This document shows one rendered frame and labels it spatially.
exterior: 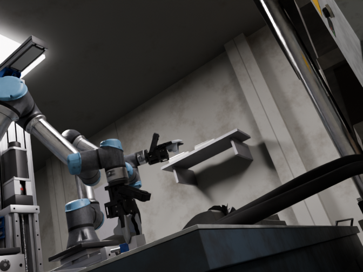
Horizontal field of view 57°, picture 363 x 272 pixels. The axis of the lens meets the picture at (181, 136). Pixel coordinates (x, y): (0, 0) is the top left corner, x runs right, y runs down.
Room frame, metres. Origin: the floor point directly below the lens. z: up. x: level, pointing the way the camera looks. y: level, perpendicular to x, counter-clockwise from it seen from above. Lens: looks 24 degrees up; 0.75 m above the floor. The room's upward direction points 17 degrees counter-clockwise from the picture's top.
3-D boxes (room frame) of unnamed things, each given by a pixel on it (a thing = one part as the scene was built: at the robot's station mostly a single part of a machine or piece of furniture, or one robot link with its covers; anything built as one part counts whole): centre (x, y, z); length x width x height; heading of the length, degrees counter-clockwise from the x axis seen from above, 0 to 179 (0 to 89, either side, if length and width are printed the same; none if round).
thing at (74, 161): (1.09, 0.36, 1.24); 0.11 x 0.11 x 0.08; 13
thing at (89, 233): (1.55, 0.58, 1.09); 0.15 x 0.15 x 0.10
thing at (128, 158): (1.67, 0.31, 1.43); 0.11 x 0.08 x 0.09; 89
